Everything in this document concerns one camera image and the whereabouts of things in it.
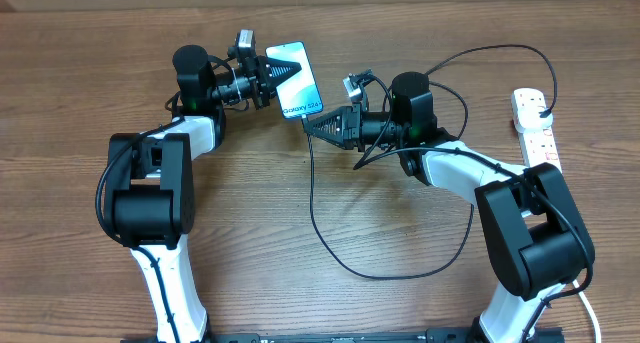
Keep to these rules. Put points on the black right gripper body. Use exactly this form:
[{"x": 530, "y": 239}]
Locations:
[{"x": 354, "y": 127}]

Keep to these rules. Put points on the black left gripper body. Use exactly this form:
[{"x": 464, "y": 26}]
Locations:
[{"x": 261, "y": 89}]

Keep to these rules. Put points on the blue Galaxy smartphone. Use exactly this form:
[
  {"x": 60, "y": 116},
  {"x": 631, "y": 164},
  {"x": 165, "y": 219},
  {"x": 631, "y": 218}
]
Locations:
[{"x": 299, "y": 96}]

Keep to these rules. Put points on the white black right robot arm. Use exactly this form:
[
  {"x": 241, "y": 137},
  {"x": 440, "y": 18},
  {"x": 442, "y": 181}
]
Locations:
[{"x": 537, "y": 242}]

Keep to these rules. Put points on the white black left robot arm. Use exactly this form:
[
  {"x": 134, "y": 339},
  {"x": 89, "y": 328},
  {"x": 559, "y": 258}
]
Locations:
[{"x": 145, "y": 197}]

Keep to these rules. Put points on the white charger plug adapter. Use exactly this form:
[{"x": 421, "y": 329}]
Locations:
[{"x": 532, "y": 119}]

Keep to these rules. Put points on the white power strip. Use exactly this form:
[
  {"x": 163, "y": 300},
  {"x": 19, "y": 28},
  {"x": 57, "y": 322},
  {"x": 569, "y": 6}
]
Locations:
[{"x": 536, "y": 147}]

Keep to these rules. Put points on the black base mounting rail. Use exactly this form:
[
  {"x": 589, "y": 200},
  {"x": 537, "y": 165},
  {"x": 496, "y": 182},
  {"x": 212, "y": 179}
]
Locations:
[{"x": 350, "y": 337}]

